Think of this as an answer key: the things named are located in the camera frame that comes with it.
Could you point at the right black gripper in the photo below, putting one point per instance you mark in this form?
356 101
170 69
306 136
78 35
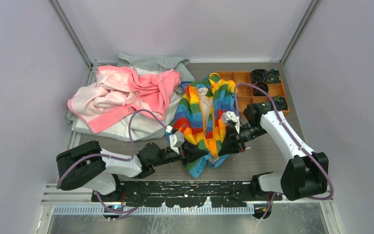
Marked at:
232 143

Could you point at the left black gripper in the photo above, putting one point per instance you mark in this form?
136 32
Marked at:
189 152

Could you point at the rainbow striped zip jacket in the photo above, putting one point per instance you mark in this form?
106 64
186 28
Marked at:
199 117

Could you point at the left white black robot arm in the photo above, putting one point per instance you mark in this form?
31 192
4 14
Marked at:
90 166

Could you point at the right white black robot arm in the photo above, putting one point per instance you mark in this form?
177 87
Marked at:
306 172

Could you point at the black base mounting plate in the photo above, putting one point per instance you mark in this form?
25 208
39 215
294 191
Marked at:
185 194

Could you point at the orange compartment tray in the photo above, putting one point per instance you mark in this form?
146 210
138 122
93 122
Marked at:
245 94

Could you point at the grey white garment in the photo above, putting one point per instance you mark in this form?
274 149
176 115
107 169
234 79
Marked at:
143 127

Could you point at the blue green rolled tie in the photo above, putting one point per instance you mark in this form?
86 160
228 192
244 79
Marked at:
280 103

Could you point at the dark rolled tie back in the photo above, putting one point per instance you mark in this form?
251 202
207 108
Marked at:
259 75

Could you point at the pink fleece garment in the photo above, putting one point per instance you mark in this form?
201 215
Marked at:
120 91

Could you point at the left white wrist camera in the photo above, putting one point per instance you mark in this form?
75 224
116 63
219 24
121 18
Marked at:
175 138

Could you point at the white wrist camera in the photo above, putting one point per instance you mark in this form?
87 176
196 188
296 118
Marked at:
229 118
175 138

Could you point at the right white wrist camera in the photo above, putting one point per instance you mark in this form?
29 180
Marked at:
229 118

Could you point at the silver slotted aluminium rail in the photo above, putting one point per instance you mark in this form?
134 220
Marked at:
207 209

